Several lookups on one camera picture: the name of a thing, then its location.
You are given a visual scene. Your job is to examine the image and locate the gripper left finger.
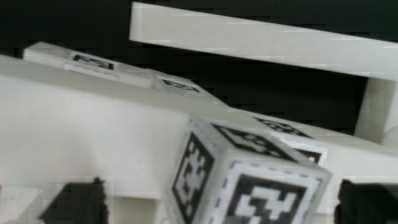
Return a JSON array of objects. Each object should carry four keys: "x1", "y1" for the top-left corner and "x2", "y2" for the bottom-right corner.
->
[{"x1": 38, "y1": 178, "x2": 108, "y2": 224}]

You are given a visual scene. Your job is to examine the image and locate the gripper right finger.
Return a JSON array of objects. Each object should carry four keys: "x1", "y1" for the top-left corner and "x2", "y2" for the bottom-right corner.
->
[{"x1": 333, "y1": 180, "x2": 398, "y2": 224}]

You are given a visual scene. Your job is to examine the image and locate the white chair leg block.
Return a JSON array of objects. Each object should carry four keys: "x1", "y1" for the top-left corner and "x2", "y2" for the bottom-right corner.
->
[{"x1": 163, "y1": 115, "x2": 330, "y2": 224}]

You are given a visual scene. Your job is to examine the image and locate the white chair back part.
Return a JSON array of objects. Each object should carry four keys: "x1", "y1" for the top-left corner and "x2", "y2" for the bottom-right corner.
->
[{"x1": 0, "y1": 43, "x2": 398, "y2": 224}]

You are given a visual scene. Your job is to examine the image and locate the white L-shaped obstacle fence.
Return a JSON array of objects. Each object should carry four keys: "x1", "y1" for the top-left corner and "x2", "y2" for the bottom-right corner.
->
[{"x1": 129, "y1": 2, "x2": 398, "y2": 145}]

